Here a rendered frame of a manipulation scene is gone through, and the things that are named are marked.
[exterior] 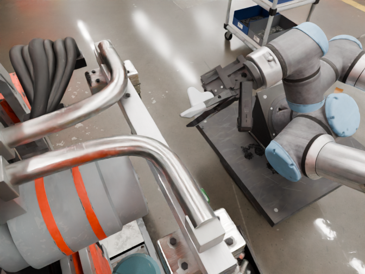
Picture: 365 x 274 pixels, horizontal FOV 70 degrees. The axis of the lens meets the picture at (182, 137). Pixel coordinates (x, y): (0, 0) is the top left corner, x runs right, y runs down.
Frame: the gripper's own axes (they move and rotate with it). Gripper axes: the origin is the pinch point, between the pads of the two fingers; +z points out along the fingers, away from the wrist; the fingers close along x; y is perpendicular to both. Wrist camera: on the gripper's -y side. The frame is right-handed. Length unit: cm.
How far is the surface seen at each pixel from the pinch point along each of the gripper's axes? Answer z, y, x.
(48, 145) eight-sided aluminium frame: 30.0, 11.7, 3.1
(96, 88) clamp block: 10.0, 10.4, 17.7
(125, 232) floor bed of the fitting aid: 47, -18, -56
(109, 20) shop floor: 12, 157, -170
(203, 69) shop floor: -34, 55, -137
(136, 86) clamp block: 4.1, 8.7, 13.5
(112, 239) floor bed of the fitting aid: 53, -18, -54
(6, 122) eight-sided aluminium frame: 30.6, 16.6, 12.6
